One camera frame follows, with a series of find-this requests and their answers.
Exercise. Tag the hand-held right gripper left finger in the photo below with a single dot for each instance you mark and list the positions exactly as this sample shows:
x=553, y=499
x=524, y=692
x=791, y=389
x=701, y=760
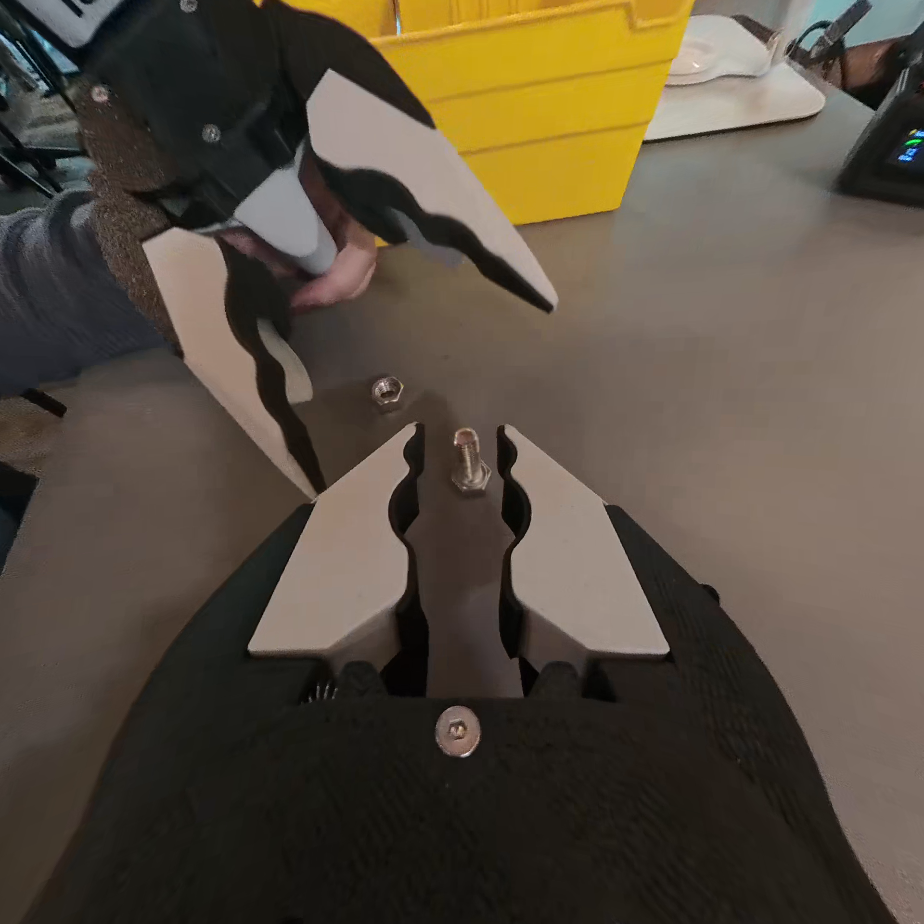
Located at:
x=339, y=577

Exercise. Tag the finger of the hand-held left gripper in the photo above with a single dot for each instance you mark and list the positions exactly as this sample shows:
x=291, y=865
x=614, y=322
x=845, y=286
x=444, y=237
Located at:
x=202, y=310
x=433, y=188

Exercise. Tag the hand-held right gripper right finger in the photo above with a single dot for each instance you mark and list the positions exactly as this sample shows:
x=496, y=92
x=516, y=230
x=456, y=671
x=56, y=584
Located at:
x=585, y=585

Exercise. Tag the yellow plastic bin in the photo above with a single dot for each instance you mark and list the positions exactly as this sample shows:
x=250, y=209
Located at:
x=548, y=108

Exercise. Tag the steel hex bolt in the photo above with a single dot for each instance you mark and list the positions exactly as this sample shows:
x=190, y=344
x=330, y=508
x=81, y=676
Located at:
x=469, y=462

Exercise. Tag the steel hex nut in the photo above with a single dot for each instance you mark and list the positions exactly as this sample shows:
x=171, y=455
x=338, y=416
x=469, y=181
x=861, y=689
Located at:
x=388, y=394

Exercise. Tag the person's left forearm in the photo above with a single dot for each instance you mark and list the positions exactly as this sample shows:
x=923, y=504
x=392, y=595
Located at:
x=65, y=289

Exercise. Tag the person's left hand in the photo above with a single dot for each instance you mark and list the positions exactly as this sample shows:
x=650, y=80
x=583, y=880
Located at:
x=350, y=278

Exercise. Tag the wooden board on white stand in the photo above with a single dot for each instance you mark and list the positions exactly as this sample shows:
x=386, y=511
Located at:
x=743, y=101

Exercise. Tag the black device with small screen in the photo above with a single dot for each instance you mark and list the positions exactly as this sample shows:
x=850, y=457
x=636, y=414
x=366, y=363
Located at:
x=891, y=144

